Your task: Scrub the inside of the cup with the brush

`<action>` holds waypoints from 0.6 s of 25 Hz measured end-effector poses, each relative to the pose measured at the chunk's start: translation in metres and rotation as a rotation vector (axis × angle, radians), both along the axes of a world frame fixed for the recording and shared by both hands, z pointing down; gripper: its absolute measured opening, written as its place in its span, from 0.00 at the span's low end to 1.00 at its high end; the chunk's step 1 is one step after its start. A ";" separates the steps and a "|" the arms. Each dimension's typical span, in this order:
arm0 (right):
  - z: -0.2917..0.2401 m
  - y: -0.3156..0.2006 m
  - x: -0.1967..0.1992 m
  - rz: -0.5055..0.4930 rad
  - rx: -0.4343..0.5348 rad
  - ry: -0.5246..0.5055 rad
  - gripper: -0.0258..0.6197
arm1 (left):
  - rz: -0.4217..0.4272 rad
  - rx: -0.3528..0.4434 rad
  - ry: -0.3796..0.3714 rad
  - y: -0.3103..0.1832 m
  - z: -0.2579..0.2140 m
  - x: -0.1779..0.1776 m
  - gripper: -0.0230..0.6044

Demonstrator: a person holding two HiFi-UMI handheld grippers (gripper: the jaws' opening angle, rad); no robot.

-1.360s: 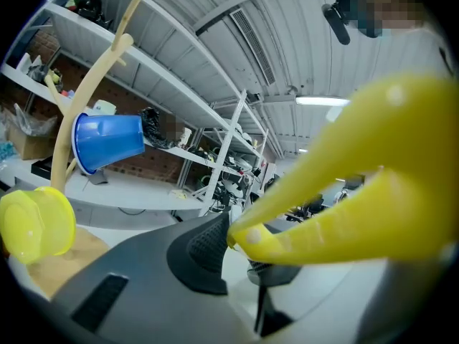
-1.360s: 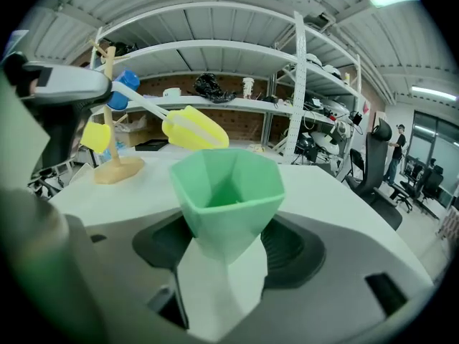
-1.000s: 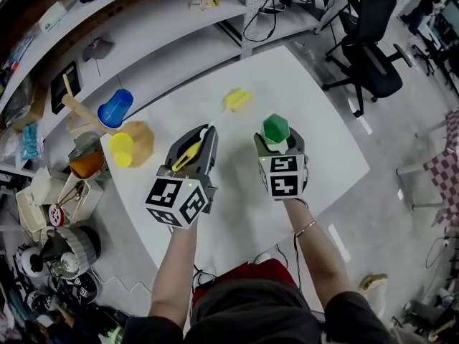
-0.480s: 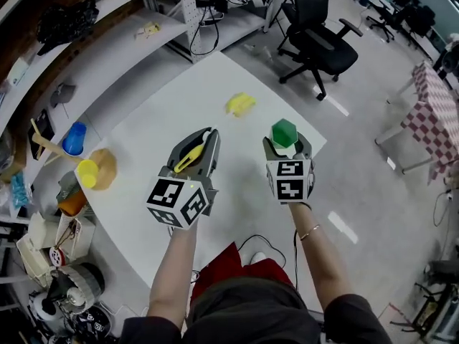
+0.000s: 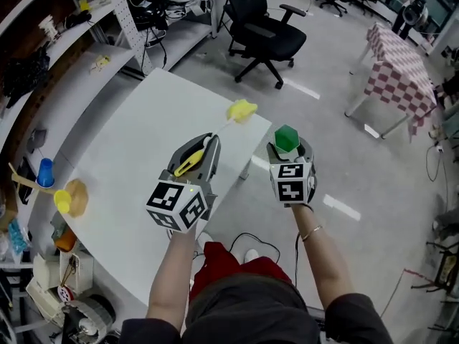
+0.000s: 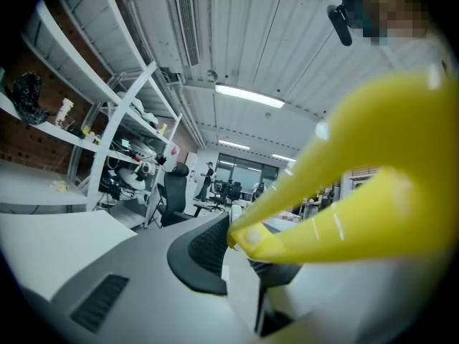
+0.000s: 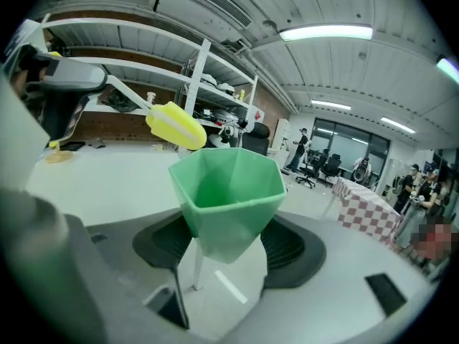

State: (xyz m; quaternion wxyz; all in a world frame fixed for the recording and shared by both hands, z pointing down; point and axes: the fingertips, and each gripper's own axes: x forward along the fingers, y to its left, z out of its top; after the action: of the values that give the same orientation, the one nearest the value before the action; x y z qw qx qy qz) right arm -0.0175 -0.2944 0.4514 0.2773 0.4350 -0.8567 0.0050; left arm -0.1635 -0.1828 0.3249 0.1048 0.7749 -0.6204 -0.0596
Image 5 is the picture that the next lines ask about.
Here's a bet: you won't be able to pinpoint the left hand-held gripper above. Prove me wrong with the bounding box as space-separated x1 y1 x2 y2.
146 133 220 234

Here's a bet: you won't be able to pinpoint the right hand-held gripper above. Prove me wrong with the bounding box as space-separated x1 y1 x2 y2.
265 137 317 209

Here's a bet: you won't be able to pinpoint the green plastic cup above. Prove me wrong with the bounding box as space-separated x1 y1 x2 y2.
274 123 301 154

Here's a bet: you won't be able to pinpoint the person's left forearm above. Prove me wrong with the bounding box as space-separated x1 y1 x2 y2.
146 227 197 333

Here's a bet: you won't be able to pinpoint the person's right forearm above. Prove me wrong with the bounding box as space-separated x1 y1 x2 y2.
290 203 356 313

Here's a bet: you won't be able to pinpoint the wooden cup rack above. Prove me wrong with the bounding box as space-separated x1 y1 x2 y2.
9 162 90 219

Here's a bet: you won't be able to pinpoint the yellow plastic cup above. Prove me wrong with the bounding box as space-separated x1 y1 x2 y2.
53 188 72 214

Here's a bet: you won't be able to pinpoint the blue plastic cup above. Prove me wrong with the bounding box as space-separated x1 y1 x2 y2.
36 158 55 188

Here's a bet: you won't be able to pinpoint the person's left white shoe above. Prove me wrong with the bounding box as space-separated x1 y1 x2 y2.
195 231 215 251

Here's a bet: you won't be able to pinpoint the person's red trousers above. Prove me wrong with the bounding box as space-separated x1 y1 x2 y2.
189 241 293 300

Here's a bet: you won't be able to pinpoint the black office chair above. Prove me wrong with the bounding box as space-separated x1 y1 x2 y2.
218 0 308 90

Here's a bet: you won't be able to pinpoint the white metal shelf rack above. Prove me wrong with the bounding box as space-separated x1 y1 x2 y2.
0 0 220 275

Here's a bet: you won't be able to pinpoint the small yellow white packet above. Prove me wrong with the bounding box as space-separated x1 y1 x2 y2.
89 54 111 75

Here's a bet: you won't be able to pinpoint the red white checkered tablecloth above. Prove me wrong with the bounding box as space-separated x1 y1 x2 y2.
364 22 438 139

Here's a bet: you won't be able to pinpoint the grey mesh bin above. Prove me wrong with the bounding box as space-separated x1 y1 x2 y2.
49 211 79 254

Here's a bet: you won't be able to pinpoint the orange plastic container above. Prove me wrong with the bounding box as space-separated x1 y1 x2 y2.
53 224 78 252

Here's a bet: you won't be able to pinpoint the grey cap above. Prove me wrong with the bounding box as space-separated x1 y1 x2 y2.
27 128 48 149

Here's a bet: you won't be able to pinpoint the person's dark shirt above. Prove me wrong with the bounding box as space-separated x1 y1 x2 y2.
120 272 395 344

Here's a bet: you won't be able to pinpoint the black flat box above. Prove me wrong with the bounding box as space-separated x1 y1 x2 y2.
16 156 39 206

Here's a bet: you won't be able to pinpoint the grey ribbed round device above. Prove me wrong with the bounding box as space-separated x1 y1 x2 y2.
62 294 118 338

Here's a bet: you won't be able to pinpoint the black bag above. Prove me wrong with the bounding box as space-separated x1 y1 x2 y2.
1 54 51 109

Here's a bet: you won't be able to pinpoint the red white spool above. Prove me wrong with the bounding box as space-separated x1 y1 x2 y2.
57 284 75 303

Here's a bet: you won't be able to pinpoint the white bag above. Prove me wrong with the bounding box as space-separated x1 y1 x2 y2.
32 255 60 290

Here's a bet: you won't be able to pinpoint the wooden chair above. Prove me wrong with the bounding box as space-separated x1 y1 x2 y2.
410 240 459 295

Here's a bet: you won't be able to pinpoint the light blue packet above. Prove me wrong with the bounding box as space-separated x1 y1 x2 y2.
9 217 32 256

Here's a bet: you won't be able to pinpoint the white jar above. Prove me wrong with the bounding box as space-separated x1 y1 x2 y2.
37 14 60 39

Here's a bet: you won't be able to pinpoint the white plastic crate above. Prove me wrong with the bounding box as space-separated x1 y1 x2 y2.
25 277 65 329

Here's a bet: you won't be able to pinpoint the gold bracelet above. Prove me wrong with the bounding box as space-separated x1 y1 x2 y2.
301 224 323 242

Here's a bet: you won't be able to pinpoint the white table frame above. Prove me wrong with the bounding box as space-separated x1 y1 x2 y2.
344 41 413 140

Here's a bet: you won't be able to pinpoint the black cable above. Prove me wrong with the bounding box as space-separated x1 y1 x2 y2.
229 231 281 264
294 231 303 286

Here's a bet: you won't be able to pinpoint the white wire basket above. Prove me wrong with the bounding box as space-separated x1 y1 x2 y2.
59 251 95 295

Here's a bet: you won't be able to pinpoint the red floor cord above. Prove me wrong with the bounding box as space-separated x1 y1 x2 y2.
379 267 435 318

